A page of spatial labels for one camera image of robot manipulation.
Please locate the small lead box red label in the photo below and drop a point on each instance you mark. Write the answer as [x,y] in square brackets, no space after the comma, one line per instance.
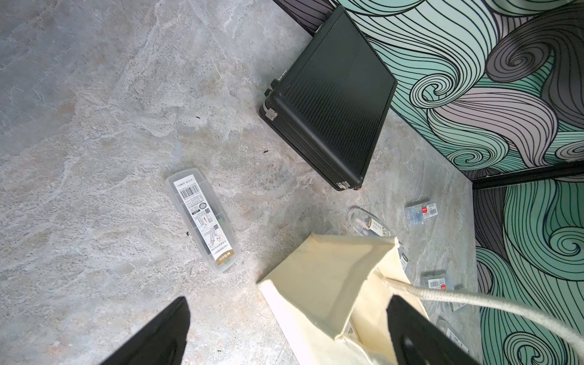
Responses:
[420,213]

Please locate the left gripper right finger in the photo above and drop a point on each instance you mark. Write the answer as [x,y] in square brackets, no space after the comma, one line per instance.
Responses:
[417,341]

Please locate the clear compass case brown label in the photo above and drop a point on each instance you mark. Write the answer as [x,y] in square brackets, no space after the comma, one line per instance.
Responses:
[366,224]

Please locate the black ribbed carrying case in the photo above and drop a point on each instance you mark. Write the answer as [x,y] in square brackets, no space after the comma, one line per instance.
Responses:
[331,104]

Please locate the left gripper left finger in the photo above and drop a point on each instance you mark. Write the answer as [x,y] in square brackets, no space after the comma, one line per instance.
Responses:
[162,341]

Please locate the cream canvas tote bag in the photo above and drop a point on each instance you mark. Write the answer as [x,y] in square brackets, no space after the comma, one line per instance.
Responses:
[330,298]

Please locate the small lead box near right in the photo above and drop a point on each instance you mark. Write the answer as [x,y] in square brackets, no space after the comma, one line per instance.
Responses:
[437,281]

